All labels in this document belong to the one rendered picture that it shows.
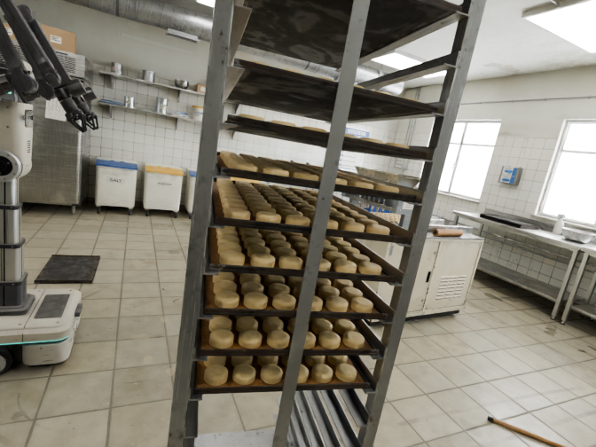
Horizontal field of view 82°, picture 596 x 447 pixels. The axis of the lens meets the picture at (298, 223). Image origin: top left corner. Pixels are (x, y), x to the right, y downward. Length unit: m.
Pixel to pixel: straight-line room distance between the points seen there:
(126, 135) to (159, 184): 1.04
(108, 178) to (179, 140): 1.35
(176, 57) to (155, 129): 1.18
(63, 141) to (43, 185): 0.63
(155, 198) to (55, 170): 1.29
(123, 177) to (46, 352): 3.65
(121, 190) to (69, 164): 0.74
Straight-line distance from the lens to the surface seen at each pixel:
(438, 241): 3.30
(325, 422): 1.21
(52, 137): 5.41
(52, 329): 2.30
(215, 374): 0.83
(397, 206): 2.79
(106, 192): 5.68
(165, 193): 5.68
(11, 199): 2.31
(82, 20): 6.40
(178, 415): 0.83
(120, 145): 6.24
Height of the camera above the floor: 1.38
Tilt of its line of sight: 12 degrees down
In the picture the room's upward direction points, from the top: 10 degrees clockwise
